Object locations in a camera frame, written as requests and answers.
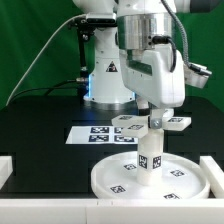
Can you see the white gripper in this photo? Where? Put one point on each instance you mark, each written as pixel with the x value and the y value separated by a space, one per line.
pixel 147 73

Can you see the white cross-shaped table base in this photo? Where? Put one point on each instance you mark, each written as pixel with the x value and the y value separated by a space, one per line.
pixel 158 119

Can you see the white round table top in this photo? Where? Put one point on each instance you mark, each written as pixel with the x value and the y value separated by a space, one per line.
pixel 118 177

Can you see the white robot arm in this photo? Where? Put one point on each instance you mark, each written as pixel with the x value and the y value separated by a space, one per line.
pixel 153 48

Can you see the white fiducial marker sheet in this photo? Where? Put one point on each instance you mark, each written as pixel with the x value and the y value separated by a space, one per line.
pixel 98 135

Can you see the white right fence block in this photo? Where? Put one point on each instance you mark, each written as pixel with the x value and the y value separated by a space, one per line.
pixel 214 174

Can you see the white fence block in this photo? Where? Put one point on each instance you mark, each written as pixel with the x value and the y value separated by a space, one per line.
pixel 214 174
pixel 6 169

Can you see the white left fence block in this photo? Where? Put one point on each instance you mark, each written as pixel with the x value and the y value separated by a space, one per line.
pixel 6 169

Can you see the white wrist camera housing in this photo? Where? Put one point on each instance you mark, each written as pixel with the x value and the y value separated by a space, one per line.
pixel 197 75

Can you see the black camera on stand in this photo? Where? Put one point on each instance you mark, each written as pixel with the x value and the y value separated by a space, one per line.
pixel 85 27

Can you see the white front fence rail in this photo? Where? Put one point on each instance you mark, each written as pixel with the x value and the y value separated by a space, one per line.
pixel 93 211

